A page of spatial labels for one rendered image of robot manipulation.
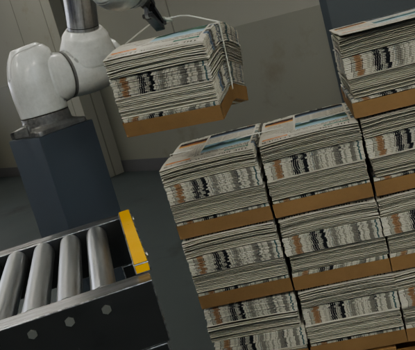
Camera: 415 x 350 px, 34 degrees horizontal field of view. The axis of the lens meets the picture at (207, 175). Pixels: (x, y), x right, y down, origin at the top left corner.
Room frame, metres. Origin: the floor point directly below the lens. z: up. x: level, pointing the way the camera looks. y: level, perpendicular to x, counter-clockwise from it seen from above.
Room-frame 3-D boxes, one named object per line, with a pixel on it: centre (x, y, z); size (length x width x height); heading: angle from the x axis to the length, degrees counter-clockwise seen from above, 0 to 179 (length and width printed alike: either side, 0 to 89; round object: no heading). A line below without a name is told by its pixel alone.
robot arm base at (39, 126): (2.17, 0.46, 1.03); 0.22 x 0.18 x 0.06; 131
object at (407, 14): (1.97, -0.60, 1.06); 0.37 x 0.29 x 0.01; 170
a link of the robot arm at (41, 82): (2.19, 0.44, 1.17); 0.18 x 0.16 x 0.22; 123
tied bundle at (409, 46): (1.99, -0.60, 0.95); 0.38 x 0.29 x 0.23; 170
